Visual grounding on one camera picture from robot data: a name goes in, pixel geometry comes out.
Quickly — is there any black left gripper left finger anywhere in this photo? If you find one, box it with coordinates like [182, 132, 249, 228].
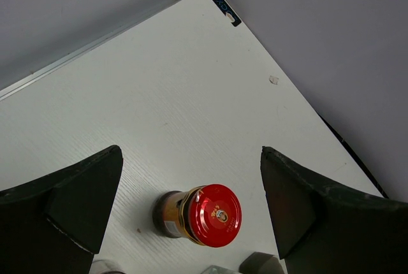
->
[1, 145, 123, 273]

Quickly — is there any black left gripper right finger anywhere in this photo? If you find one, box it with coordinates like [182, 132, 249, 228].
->
[260, 147, 407, 273]

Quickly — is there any white-lid sauce jar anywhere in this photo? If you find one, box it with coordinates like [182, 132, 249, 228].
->
[89, 259, 124, 274]

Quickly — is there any silver-lid tall shaker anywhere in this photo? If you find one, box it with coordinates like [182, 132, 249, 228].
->
[239, 252, 285, 274]

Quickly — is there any red-lid sauce jar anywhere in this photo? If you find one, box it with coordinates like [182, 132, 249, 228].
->
[152, 184, 242, 248]

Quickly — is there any small paper scrap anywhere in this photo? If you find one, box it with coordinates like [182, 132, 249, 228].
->
[269, 76, 279, 85]

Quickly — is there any black table corner label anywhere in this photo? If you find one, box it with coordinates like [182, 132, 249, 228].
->
[212, 0, 242, 27]

